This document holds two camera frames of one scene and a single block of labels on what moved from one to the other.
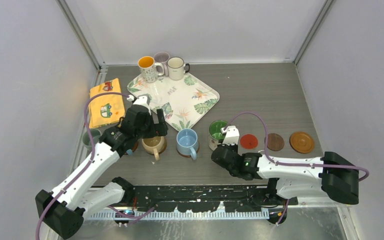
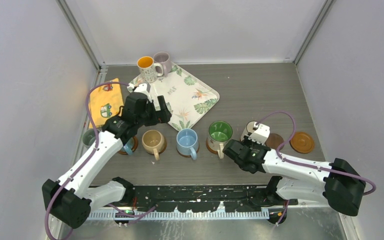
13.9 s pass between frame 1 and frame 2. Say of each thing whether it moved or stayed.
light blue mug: stayed
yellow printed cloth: stayed
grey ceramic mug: stayed
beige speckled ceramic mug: stayed
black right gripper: moved
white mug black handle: moved
